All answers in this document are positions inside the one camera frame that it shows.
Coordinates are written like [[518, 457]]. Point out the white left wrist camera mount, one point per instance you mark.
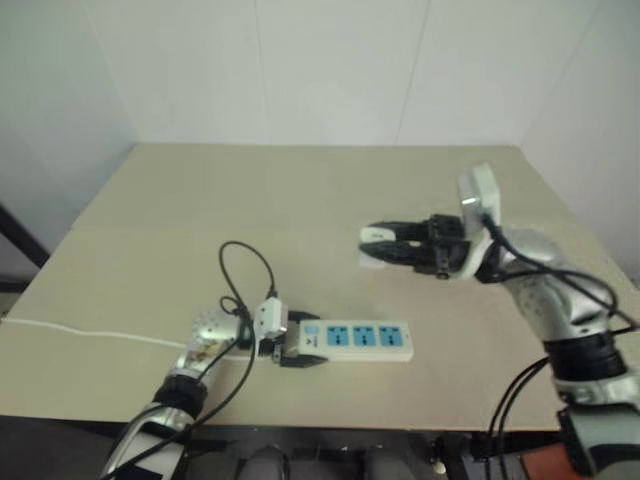
[[271, 319]]

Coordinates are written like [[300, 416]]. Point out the black stand frame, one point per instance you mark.
[[22, 240]]

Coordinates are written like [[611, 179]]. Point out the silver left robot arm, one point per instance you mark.
[[199, 351]]

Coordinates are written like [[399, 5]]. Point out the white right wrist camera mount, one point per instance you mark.
[[480, 200]]

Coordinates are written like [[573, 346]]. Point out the orange object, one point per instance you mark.
[[545, 467]]

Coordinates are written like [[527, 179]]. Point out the white charger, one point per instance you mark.
[[376, 234]]

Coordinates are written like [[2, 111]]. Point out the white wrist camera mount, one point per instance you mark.
[[480, 200], [271, 319]]

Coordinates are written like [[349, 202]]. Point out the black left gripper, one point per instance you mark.
[[283, 352]]

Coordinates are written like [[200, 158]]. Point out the white power strip blue sockets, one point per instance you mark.
[[360, 342]]

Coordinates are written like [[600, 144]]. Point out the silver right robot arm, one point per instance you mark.
[[542, 297]]

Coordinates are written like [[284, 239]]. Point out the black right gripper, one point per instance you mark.
[[442, 245]]

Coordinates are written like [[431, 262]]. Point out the black table frame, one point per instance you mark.
[[450, 450]]

